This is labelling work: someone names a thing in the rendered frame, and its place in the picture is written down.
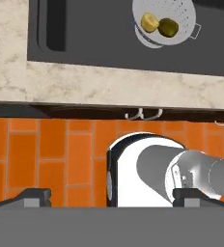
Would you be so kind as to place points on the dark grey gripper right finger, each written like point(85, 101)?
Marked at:
point(188, 194)

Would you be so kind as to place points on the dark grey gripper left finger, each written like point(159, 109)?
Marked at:
point(36, 194)

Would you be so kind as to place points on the dark green kiwi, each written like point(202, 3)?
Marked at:
point(168, 27)

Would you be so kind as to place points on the dark grey sink basin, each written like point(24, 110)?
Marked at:
point(98, 35)

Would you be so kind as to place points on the yellow-green cut kiwi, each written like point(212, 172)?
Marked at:
point(149, 22)

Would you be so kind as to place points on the white metal colander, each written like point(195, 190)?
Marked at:
point(181, 9)

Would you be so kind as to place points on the white and black round object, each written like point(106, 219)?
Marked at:
point(130, 173)

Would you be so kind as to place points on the dark cupboard front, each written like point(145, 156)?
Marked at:
point(69, 112)

